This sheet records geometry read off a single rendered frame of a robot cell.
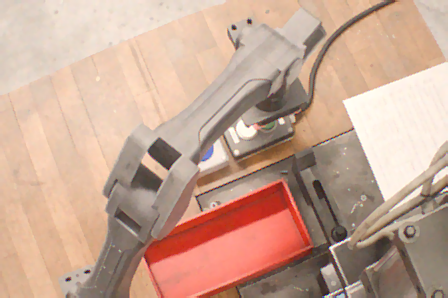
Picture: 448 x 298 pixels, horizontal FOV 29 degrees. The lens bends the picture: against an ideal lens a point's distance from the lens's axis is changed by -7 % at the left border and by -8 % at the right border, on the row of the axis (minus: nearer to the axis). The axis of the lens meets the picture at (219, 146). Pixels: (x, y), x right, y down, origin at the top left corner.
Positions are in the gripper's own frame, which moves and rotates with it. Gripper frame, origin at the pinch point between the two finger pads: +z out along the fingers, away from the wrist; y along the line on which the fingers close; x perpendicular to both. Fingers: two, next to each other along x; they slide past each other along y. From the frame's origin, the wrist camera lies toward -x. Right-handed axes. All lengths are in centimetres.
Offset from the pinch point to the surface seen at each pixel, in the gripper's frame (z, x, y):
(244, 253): 6.2, 17.6, 11.7
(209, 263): 6.1, 16.9, 17.4
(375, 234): -29.7, 28.2, -1.5
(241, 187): 6.7, 7.4, 7.9
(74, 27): 96, -75, 25
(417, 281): -53, 37, 1
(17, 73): 96, -69, 45
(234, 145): 3.7, 1.5, 6.5
